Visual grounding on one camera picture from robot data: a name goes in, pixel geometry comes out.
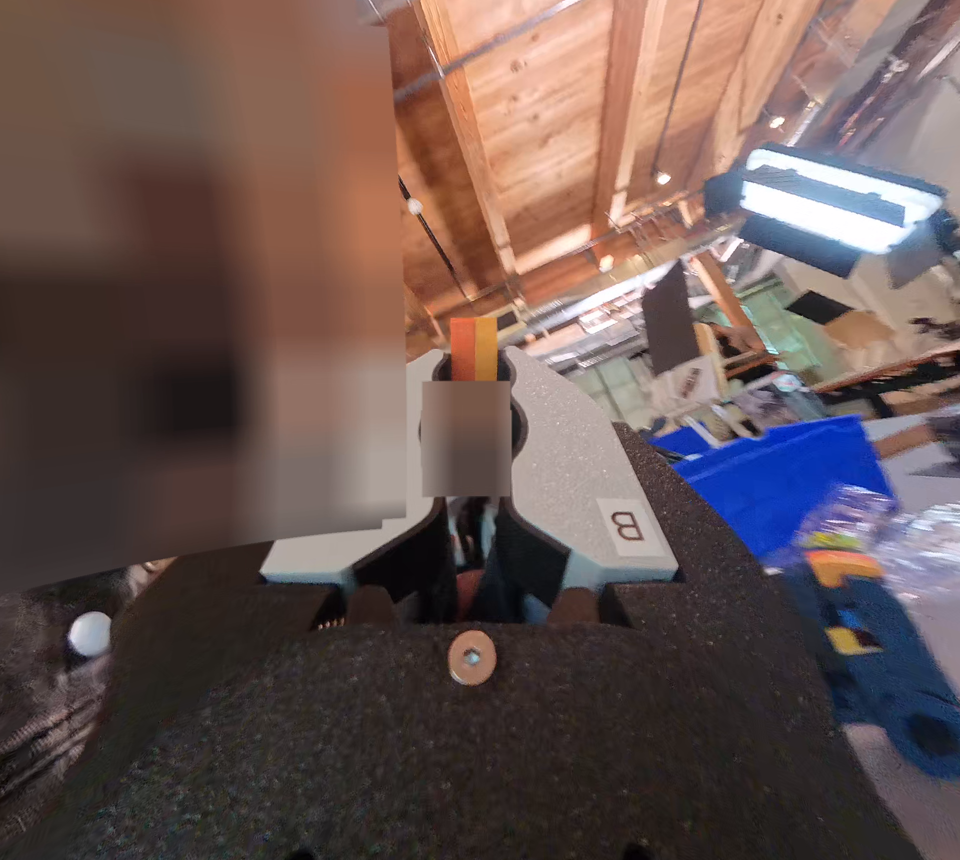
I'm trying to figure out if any white round ball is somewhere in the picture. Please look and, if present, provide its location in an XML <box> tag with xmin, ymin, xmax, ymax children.
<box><xmin>67</xmin><ymin>613</ymin><xmax>114</xmax><ymax>659</ymax></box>

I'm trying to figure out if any dark cloth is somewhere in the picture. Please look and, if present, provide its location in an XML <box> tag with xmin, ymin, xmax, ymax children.
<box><xmin>0</xmin><ymin>564</ymin><xmax>177</xmax><ymax>860</ymax></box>

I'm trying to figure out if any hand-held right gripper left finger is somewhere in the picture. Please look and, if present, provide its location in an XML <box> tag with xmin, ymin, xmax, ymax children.
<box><xmin>258</xmin><ymin>349</ymin><xmax>456</xmax><ymax>612</ymax></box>

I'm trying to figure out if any crumpled clear plastic bag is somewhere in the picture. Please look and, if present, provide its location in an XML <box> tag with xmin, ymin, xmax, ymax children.
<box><xmin>793</xmin><ymin>484</ymin><xmax>960</xmax><ymax>578</ymax></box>

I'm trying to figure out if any studio light panel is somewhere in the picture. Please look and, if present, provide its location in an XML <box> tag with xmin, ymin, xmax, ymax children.
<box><xmin>703</xmin><ymin>143</ymin><xmax>952</xmax><ymax>278</ymax></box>

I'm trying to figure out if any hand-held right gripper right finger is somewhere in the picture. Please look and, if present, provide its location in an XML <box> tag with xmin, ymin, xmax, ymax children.
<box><xmin>493</xmin><ymin>346</ymin><xmax>681</xmax><ymax>620</ymax></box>

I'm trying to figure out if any orange and yellow toy brick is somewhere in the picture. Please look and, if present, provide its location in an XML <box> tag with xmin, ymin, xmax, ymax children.
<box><xmin>450</xmin><ymin>317</ymin><xmax>501</xmax><ymax>383</ymax></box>

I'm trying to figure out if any blue plastic bin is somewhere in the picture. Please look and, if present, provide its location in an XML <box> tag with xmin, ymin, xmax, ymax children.
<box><xmin>648</xmin><ymin>413</ymin><xmax>900</xmax><ymax>563</ymax></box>

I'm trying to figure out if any black flag panel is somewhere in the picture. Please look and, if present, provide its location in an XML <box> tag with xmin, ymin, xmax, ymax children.
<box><xmin>642</xmin><ymin>260</ymin><xmax>704</xmax><ymax>378</ymax></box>

